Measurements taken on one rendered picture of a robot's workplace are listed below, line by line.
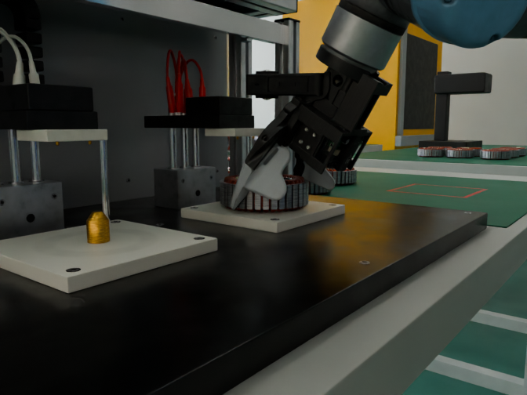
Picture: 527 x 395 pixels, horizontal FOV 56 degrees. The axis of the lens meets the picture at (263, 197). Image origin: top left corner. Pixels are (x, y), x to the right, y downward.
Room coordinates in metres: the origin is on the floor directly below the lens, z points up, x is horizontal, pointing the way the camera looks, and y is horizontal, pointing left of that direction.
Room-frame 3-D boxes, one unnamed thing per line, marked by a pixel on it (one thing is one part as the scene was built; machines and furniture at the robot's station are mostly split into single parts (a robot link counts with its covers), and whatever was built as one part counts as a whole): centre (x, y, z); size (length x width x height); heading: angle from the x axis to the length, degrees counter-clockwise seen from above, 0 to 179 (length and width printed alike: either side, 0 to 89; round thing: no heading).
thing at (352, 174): (1.15, -0.16, 0.77); 0.11 x 0.11 x 0.04
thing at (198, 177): (0.71, 0.11, 0.80); 0.07 x 0.05 x 0.06; 142
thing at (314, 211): (0.62, 0.00, 0.78); 0.15 x 0.15 x 0.01; 52
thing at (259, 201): (0.62, 0.00, 0.80); 0.11 x 0.11 x 0.04
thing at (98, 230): (0.43, 0.15, 0.80); 0.02 x 0.02 x 0.03
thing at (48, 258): (0.43, 0.15, 0.78); 0.15 x 0.15 x 0.01; 52
